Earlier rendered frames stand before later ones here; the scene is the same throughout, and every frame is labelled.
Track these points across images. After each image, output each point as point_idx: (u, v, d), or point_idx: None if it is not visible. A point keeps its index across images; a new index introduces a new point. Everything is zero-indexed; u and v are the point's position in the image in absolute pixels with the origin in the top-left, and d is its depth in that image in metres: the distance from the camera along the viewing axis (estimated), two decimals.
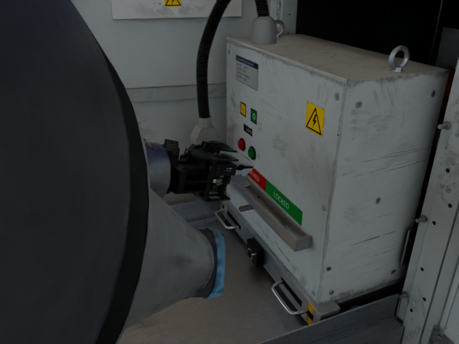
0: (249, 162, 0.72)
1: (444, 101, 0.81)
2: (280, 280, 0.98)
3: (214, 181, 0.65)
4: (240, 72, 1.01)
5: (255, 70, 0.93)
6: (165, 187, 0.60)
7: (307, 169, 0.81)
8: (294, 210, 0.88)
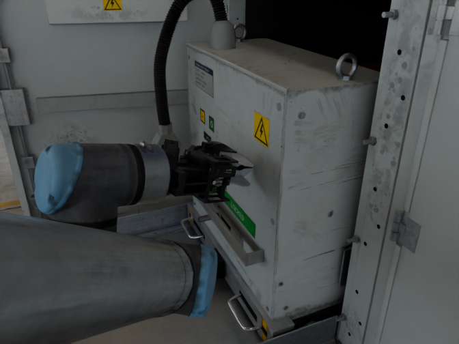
0: (249, 163, 0.72)
1: None
2: (238, 293, 0.95)
3: (214, 182, 0.65)
4: (199, 78, 0.98)
5: (211, 76, 0.90)
6: (164, 190, 0.60)
7: (257, 181, 0.77)
8: (248, 222, 0.84)
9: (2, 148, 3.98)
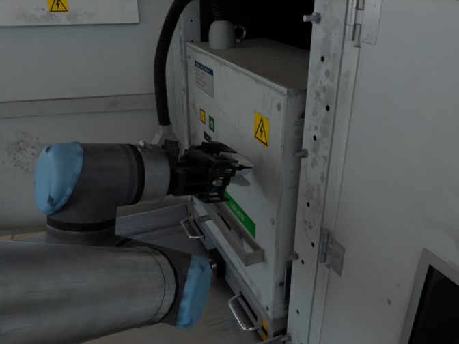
0: (249, 163, 0.72)
1: None
2: (238, 293, 0.95)
3: (213, 182, 0.65)
4: (199, 78, 0.98)
5: (211, 76, 0.90)
6: (164, 189, 0.60)
7: (257, 181, 0.77)
8: (248, 222, 0.84)
9: None
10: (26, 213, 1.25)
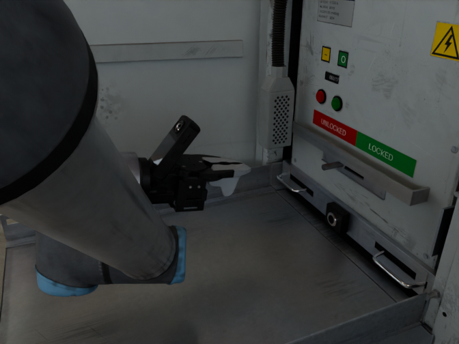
0: (229, 192, 0.76)
1: None
2: (373, 246, 0.86)
3: None
4: (325, 11, 0.89)
5: (350, 3, 0.81)
6: None
7: (428, 107, 0.68)
8: (402, 160, 0.75)
9: None
10: None
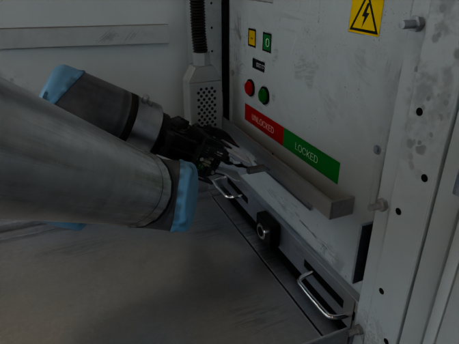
0: (246, 159, 0.72)
1: None
2: (302, 265, 0.72)
3: (201, 159, 0.66)
4: None
5: None
6: (150, 144, 0.62)
7: (349, 97, 0.55)
8: (327, 163, 0.62)
9: None
10: None
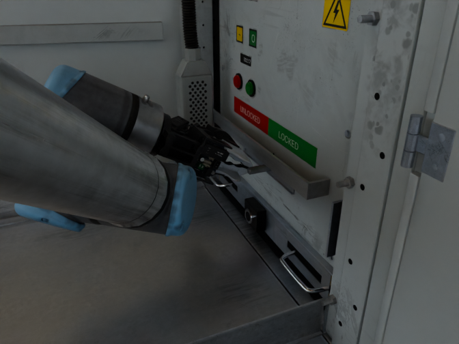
0: (246, 159, 0.72)
1: None
2: (286, 246, 0.77)
3: (201, 159, 0.66)
4: None
5: None
6: (150, 145, 0.62)
7: (324, 87, 0.60)
8: (306, 149, 0.67)
9: None
10: None
